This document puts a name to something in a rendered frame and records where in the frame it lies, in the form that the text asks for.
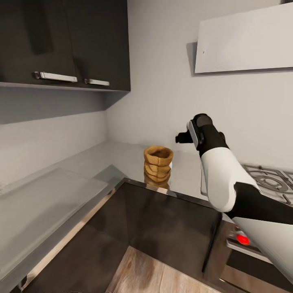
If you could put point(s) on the popcorn bag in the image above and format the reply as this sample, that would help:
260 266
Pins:
158 162

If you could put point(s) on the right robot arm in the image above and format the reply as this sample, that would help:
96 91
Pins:
266 222

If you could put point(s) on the oven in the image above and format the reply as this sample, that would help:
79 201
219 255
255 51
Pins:
234 264

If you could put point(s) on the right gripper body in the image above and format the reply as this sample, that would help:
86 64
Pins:
184 138

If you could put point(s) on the burner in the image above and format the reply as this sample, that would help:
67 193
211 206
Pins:
273 182

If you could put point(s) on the range hood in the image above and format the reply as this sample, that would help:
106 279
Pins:
257 39

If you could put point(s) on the cabinet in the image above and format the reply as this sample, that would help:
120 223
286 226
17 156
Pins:
65 45

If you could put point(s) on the drop in sink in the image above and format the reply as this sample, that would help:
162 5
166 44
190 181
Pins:
32 212

